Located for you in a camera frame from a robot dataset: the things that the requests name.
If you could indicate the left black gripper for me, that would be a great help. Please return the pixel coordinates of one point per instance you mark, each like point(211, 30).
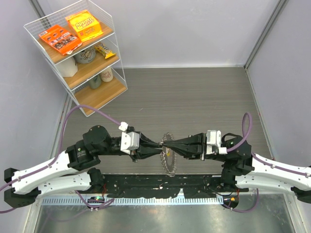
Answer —
point(146, 149)

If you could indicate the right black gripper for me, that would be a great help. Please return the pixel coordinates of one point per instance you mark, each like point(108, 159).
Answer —
point(190, 147)

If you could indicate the metal disc with keyrings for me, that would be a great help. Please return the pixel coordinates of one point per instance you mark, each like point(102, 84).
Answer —
point(168, 162)

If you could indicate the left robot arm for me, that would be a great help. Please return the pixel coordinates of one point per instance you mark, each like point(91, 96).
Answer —
point(74, 168)

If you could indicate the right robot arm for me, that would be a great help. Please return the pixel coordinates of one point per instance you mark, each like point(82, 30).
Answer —
point(241, 168)

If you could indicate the beige printed cup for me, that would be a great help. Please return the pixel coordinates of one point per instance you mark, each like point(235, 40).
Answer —
point(106, 75)

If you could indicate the green grey can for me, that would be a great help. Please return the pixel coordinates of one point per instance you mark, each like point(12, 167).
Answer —
point(95, 82)

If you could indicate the yellow candy bar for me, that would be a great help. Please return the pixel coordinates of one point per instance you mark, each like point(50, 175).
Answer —
point(104, 50)

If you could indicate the white paper roll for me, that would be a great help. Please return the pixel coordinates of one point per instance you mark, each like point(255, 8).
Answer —
point(67, 68)

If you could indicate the orange snack box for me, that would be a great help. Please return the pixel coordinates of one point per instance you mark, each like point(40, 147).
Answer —
point(60, 39)

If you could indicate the yellow apple snack box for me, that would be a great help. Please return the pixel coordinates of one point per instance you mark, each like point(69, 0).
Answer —
point(85, 25)

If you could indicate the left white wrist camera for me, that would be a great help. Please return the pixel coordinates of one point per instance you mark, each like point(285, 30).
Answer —
point(129, 142)

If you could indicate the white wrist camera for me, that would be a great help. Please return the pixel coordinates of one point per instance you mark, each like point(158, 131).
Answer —
point(213, 143)
point(129, 142)

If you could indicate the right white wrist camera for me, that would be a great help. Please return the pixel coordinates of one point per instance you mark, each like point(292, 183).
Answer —
point(213, 143)

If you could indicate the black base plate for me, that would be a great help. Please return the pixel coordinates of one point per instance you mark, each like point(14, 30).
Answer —
point(161, 186)

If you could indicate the slotted cable duct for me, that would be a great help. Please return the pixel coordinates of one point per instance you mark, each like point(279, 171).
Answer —
point(179, 200)

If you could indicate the white wire shelf rack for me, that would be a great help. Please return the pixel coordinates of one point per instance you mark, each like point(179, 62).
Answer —
point(77, 86)

